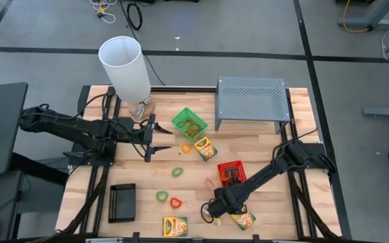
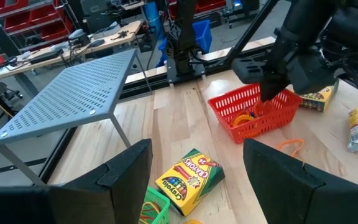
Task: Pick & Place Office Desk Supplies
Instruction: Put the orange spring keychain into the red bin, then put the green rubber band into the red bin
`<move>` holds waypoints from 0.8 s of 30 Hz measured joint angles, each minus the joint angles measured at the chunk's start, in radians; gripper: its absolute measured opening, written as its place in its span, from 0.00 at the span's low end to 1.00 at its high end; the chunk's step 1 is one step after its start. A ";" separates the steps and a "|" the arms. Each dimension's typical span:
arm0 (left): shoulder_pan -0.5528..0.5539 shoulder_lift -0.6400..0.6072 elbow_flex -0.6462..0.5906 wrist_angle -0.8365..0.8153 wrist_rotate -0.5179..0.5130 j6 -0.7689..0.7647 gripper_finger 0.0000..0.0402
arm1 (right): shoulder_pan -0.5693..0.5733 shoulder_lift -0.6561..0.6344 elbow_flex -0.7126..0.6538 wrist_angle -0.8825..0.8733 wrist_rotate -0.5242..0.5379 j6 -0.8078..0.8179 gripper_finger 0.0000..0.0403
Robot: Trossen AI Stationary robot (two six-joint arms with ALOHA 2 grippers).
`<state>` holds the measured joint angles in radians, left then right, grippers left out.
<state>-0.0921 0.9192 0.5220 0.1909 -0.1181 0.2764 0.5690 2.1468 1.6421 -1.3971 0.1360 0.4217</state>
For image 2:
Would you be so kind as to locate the wooden desk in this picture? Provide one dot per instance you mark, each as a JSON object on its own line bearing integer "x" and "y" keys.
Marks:
{"x": 110, "y": 39}

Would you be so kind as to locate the yellow rubber band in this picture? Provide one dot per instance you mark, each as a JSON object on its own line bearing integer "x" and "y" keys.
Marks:
{"x": 149, "y": 207}

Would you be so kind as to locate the yellow coil wristband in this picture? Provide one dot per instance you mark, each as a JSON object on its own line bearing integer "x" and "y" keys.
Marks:
{"x": 242, "y": 119}
{"x": 193, "y": 221}

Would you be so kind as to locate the orange rubber band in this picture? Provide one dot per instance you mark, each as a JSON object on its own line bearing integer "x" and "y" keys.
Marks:
{"x": 145, "y": 218}

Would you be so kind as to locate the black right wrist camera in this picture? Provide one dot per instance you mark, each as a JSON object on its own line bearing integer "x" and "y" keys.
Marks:
{"x": 249, "y": 70}

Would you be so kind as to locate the red plastic basket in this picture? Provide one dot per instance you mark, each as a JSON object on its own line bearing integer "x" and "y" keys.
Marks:
{"x": 259, "y": 130}

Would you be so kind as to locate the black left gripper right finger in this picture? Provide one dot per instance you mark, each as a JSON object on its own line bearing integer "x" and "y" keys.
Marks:
{"x": 309, "y": 202}

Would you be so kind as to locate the green plastic basket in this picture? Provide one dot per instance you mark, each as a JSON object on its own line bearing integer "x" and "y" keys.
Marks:
{"x": 163, "y": 202}

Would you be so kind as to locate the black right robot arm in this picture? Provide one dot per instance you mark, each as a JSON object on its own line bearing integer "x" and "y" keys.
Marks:
{"x": 306, "y": 21}

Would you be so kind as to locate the black diagonal frame strut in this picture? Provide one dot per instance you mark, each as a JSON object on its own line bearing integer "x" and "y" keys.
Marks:
{"x": 250, "y": 31}

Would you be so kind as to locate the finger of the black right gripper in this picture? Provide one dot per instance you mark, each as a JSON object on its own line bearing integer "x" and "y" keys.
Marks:
{"x": 273, "y": 85}

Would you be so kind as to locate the red bin shelf rack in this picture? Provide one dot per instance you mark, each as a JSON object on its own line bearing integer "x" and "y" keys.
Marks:
{"x": 20, "y": 21}

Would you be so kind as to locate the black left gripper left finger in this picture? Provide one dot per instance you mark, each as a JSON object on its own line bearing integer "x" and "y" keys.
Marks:
{"x": 67, "y": 202}

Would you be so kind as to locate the blue cylinder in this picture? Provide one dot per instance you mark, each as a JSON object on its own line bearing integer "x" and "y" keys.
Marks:
{"x": 152, "y": 15}

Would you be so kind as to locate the blue coil wristband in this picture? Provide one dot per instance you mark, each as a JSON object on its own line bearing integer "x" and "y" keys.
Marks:
{"x": 250, "y": 111}

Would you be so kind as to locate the blue plastic bin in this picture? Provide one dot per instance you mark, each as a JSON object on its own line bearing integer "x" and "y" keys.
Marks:
{"x": 204, "y": 34}

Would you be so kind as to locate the Crayola crayon box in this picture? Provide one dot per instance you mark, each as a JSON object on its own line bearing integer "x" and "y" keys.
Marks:
{"x": 188, "y": 183}
{"x": 319, "y": 99}

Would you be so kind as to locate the red coil wristband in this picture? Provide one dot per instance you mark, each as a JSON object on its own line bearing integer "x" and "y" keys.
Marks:
{"x": 263, "y": 108}

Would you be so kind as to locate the grey perforated metal shelf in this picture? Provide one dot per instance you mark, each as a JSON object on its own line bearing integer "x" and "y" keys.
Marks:
{"x": 73, "y": 93}

